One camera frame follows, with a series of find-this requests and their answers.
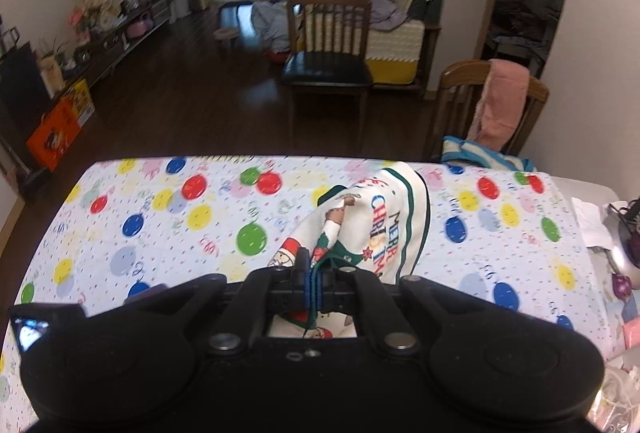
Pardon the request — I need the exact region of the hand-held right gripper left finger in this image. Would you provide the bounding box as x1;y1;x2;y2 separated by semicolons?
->
125;250;312;357

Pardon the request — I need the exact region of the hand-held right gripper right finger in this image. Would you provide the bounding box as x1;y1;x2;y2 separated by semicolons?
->
319;263;506;357

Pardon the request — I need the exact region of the christmas printed cloth bag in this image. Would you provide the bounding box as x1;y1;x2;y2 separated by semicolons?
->
265;160;433;340

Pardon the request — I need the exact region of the polka dot tablecloth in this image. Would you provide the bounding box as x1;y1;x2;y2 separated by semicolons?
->
0;156;621;433

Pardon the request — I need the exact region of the blue striped cloth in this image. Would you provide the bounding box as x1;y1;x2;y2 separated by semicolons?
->
440;135;538;172

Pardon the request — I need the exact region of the wooden chair with black seat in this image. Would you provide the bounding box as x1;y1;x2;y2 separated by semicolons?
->
281;0;375;148

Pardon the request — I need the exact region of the grey white bundle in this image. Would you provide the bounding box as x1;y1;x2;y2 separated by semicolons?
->
250;2;293;54

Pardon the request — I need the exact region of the cream sofa throw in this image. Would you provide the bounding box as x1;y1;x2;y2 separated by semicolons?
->
364;0;432;64

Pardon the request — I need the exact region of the pink towel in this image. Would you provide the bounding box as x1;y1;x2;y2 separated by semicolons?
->
467;59;531;148

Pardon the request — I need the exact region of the small round stool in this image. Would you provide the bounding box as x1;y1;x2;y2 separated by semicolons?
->
214;28;241;50

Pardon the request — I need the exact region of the white paper sheet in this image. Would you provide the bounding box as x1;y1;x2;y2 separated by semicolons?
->
571;197;617;248

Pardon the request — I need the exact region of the purple cloth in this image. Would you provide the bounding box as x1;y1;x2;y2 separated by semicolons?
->
370;0;408;31

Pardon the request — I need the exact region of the yellow box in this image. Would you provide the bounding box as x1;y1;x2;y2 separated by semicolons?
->
60;79;96;126

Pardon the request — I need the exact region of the orange box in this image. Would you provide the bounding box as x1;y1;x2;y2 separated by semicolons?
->
26;100;83;172

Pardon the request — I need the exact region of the pink round bag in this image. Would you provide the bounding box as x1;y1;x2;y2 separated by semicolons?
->
127;13;153;38

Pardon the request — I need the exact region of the dark tv cabinet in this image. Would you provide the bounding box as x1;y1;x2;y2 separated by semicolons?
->
0;0;176;178

